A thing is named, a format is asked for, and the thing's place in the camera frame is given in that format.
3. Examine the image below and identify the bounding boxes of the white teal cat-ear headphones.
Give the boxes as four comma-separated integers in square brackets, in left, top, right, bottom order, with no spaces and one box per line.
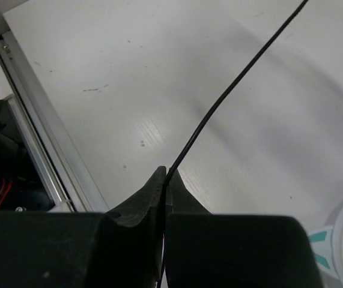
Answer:
[308,202,343,287]

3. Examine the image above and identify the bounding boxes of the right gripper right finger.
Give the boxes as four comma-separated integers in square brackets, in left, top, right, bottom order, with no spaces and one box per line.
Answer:
[165,173,323,287]

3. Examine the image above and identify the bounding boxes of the aluminium front rail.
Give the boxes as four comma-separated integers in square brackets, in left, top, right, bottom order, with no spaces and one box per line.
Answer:
[0,31,109,212]

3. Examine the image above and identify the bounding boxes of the thin black audio cable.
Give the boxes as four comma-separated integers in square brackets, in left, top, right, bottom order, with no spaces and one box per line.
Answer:
[156,0,310,288]

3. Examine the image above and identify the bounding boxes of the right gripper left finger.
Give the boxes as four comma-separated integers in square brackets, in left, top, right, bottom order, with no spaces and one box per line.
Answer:
[0,166,166,287]

